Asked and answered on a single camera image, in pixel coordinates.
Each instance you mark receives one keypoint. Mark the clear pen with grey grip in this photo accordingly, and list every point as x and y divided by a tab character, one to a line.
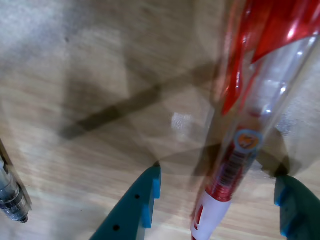
11	197

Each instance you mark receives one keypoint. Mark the red pen with white grip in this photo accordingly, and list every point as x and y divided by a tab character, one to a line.
250	100

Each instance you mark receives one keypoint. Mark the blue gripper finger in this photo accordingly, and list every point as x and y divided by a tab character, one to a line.
130	212
302	210

